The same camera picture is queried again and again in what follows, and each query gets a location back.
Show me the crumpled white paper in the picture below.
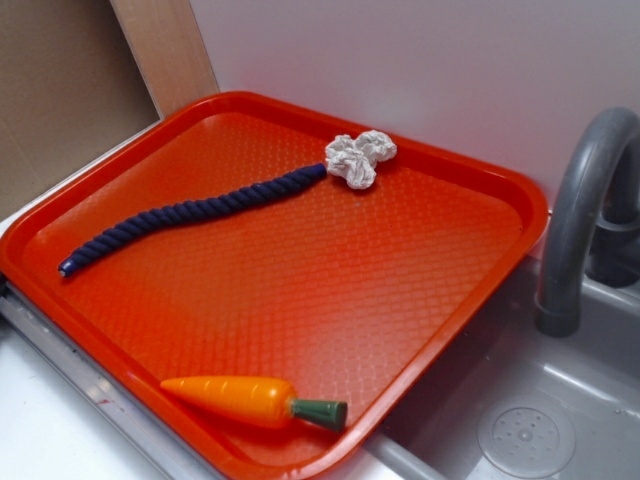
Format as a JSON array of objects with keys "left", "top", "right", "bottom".
[{"left": 325, "top": 130, "right": 398, "bottom": 190}]

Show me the orange toy carrot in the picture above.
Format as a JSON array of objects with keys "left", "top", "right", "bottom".
[{"left": 160, "top": 376, "right": 348, "bottom": 432}]

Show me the grey plastic sink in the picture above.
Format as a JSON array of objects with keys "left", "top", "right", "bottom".
[{"left": 366, "top": 260, "right": 639, "bottom": 479}]

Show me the wooden board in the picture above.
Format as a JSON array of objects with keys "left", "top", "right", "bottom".
[{"left": 111, "top": 0, "right": 219, "bottom": 118}]

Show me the grey toy faucet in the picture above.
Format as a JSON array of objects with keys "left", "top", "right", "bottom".
[{"left": 535, "top": 107, "right": 639, "bottom": 337}]

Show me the blue twisted rope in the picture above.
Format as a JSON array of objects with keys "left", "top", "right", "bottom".
[{"left": 57, "top": 162, "right": 329, "bottom": 279}]

